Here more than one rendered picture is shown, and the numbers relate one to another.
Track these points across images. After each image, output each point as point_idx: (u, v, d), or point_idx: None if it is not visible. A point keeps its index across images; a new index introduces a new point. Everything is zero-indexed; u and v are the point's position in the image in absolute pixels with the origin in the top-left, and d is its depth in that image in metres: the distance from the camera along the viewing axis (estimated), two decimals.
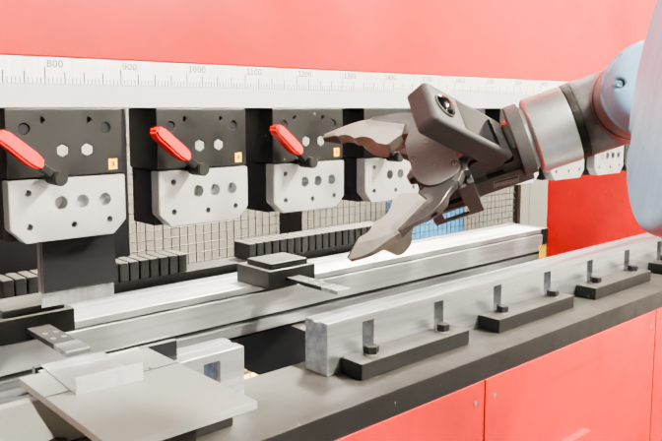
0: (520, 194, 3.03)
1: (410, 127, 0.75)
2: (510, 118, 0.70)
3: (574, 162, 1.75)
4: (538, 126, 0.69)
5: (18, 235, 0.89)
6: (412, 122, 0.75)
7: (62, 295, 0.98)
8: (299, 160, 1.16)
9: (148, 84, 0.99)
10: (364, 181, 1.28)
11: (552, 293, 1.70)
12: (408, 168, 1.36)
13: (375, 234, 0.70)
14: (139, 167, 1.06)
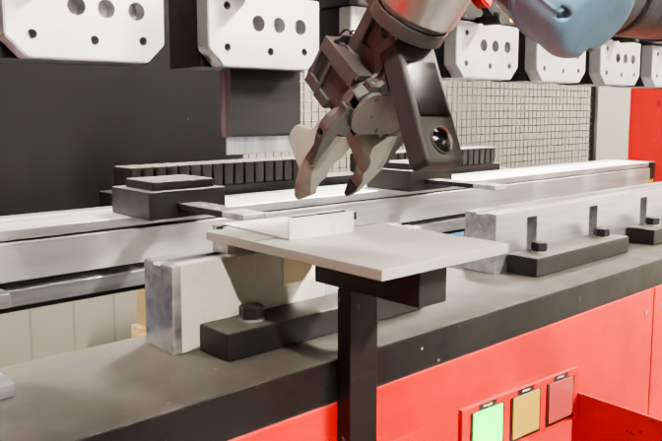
0: (596, 145, 2.89)
1: (343, 130, 0.67)
2: (427, 45, 0.63)
3: None
4: (452, 27, 0.63)
5: (215, 55, 0.75)
6: (339, 129, 0.67)
7: (246, 143, 0.84)
8: (483, 17, 1.02)
9: None
10: (535, 56, 1.15)
11: None
12: None
13: (369, 178, 0.75)
14: (319, 9, 0.92)
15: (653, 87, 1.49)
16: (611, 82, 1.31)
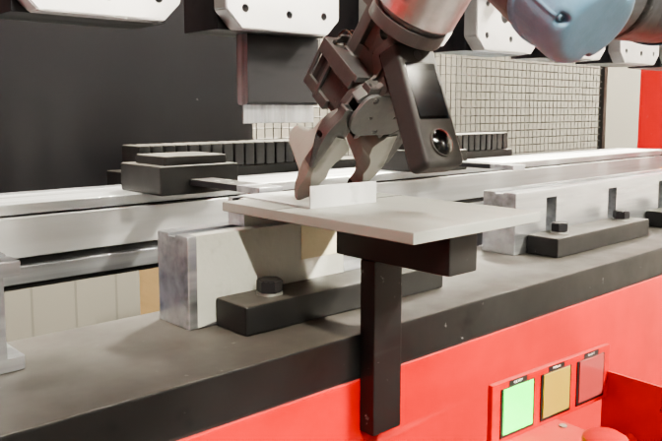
0: (604, 136, 2.86)
1: (343, 132, 0.67)
2: (426, 47, 0.63)
3: None
4: (452, 28, 0.63)
5: (232, 16, 0.72)
6: (338, 131, 0.67)
7: (263, 111, 0.81)
8: None
9: None
10: None
11: None
12: None
13: (368, 178, 0.75)
14: None
15: None
16: (630, 60, 1.28)
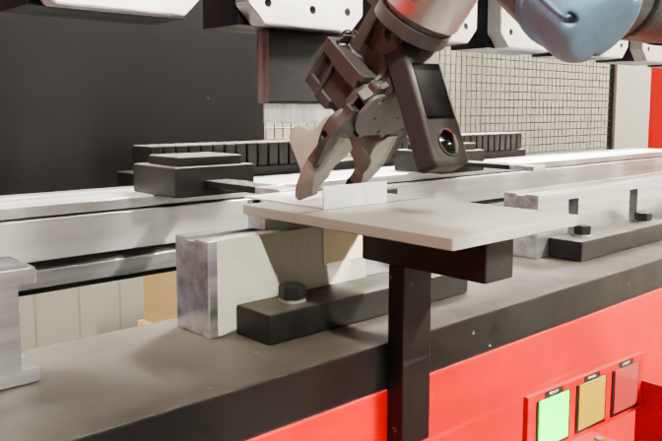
0: (614, 136, 2.83)
1: (347, 132, 0.67)
2: (432, 47, 0.63)
3: None
4: (458, 29, 0.63)
5: (255, 11, 0.69)
6: (343, 131, 0.67)
7: (284, 110, 0.78)
8: None
9: None
10: None
11: None
12: None
13: (368, 177, 0.76)
14: None
15: None
16: (652, 58, 1.25)
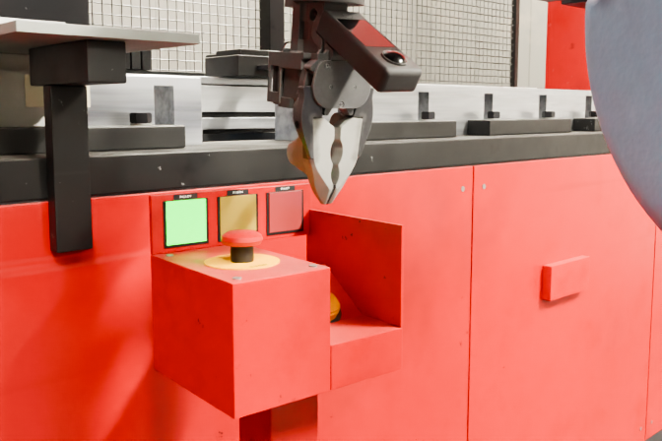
0: None
1: (315, 111, 0.71)
2: None
3: None
4: None
5: None
6: (310, 111, 0.71)
7: None
8: None
9: None
10: None
11: (547, 113, 1.58)
12: None
13: (346, 173, 0.75)
14: None
15: None
16: None
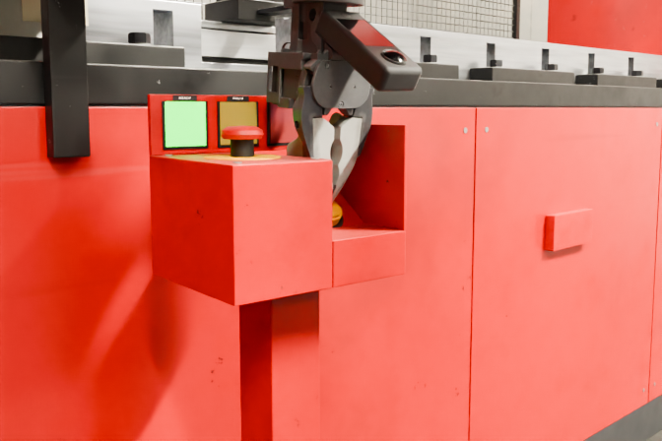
0: None
1: (315, 111, 0.71)
2: None
3: None
4: None
5: None
6: (310, 111, 0.71)
7: None
8: None
9: None
10: None
11: (550, 66, 1.57)
12: None
13: (346, 173, 0.75)
14: None
15: None
16: None
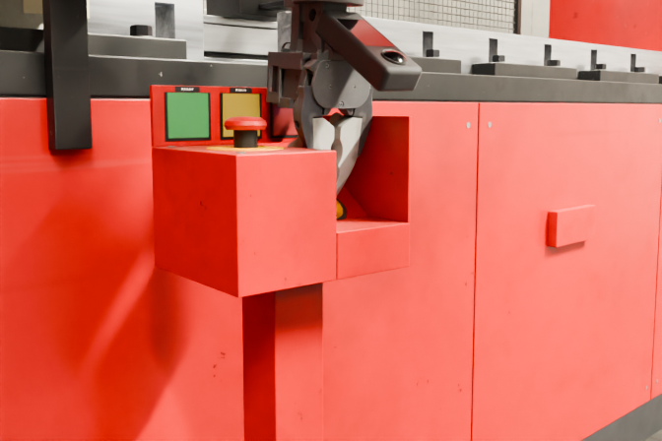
0: None
1: (315, 110, 0.71)
2: None
3: None
4: None
5: None
6: (310, 111, 0.71)
7: None
8: None
9: None
10: None
11: (553, 62, 1.56)
12: None
13: (346, 173, 0.75)
14: None
15: None
16: None
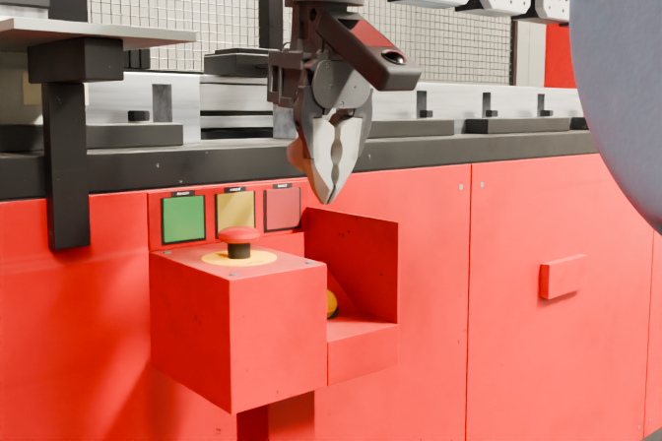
0: None
1: (315, 111, 0.71)
2: None
3: (569, 3, 1.64)
4: None
5: None
6: (310, 111, 0.71)
7: None
8: None
9: None
10: None
11: (545, 112, 1.58)
12: None
13: (346, 173, 0.75)
14: None
15: (497, 12, 1.52)
16: None
